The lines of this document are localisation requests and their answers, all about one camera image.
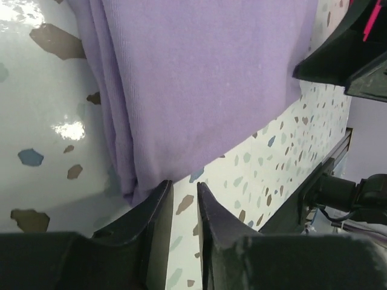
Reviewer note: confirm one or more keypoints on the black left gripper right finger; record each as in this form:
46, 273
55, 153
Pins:
234, 256

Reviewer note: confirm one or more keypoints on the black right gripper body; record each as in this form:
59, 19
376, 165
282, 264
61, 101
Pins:
369, 82

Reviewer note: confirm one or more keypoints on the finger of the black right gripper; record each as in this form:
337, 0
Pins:
345, 51

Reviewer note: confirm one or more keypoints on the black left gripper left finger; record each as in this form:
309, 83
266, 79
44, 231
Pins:
130, 253

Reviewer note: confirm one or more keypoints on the purple t shirt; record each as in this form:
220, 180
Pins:
183, 82

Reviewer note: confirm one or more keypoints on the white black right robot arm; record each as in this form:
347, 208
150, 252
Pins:
363, 202

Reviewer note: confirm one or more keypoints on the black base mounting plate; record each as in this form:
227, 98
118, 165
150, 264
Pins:
291, 216

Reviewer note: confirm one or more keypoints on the aluminium front frame rail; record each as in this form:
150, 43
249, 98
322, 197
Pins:
336, 158

